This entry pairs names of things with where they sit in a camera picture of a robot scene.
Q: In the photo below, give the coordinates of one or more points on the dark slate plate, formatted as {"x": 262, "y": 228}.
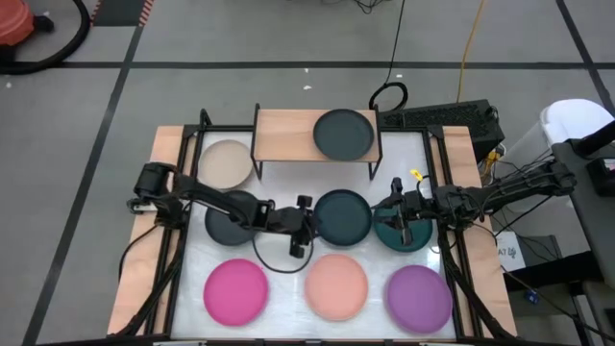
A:
{"x": 343, "y": 134}

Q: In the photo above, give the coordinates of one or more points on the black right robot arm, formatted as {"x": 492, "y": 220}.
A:
{"x": 509, "y": 187}

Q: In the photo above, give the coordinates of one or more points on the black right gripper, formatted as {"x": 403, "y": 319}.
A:
{"x": 415, "y": 206}

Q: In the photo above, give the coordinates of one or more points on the dark grey plate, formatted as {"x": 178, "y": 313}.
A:
{"x": 225, "y": 234}

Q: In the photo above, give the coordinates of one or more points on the black mat striped edge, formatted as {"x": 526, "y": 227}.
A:
{"x": 120, "y": 10}

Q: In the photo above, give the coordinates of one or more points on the dark teal plate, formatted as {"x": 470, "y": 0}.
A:
{"x": 343, "y": 218}

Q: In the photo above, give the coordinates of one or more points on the yellow tag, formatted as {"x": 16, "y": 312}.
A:
{"x": 416, "y": 174}

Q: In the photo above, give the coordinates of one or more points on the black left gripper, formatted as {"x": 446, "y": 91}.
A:
{"x": 288, "y": 223}

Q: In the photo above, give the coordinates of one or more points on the green plate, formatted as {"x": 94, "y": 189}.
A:
{"x": 422, "y": 236}

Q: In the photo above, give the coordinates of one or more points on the orange vacuum cleaner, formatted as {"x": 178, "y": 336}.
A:
{"x": 13, "y": 21}

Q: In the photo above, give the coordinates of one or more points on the beige plate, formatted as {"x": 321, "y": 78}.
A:
{"x": 223, "y": 163}

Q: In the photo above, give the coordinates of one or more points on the wooden shelf black metal legs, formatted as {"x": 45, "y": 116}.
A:
{"x": 283, "y": 134}

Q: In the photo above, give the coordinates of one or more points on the magenta pink plate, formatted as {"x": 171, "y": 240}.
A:
{"x": 235, "y": 293}

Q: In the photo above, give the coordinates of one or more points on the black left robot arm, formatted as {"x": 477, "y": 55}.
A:
{"x": 211, "y": 194}

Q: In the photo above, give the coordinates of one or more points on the white plastic bin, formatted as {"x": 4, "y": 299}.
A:
{"x": 572, "y": 120}

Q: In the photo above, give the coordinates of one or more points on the grey desk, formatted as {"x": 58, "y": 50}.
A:
{"x": 588, "y": 216}

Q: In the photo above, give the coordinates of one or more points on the salmon peach plate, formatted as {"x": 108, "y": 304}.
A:
{"x": 336, "y": 287}

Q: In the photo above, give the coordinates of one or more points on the white box printed logo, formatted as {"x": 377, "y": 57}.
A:
{"x": 509, "y": 252}

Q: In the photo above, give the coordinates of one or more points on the purple plate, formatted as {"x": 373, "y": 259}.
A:
{"x": 418, "y": 299}

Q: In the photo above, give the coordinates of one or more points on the black metal table frame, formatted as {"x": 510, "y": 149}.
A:
{"x": 226, "y": 128}

